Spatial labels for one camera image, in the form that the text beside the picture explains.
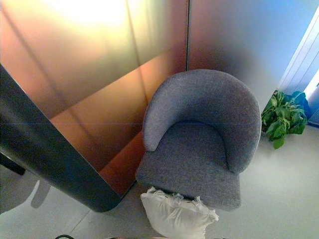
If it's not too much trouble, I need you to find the white window frame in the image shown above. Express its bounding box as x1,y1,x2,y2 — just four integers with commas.
278,9,319,102

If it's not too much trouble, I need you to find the green leafy potted plant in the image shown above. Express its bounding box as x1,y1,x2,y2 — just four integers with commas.
261,90,308,150

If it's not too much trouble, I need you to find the black furniture piece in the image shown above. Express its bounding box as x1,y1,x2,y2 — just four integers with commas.
0,151,26,176

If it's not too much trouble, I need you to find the white fringed pillow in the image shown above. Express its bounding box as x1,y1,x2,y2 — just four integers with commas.
140,187,220,238

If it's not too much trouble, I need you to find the blue plant bag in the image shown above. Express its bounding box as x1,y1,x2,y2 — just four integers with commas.
291,91,310,125

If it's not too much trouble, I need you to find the grey fabric tub armchair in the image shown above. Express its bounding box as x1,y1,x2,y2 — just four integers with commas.
135,69,262,209

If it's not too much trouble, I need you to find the copper cabinet with dark side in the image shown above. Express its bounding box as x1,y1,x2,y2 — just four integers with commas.
0,53,188,214

